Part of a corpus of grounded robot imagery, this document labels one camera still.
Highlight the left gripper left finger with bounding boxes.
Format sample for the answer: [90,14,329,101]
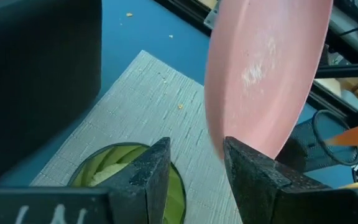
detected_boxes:
[109,136,172,224]

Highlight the pink plate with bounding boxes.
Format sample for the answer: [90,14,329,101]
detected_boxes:
[203,0,334,161]

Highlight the grey woven placemat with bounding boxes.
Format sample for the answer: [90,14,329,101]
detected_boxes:
[29,49,245,224]

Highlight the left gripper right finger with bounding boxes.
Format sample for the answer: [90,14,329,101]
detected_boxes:
[223,136,329,224]

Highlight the green cup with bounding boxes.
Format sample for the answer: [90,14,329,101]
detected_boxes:
[67,142,187,224]

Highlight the black and chrome toaster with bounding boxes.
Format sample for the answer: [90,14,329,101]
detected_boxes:
[0,0,103,187]

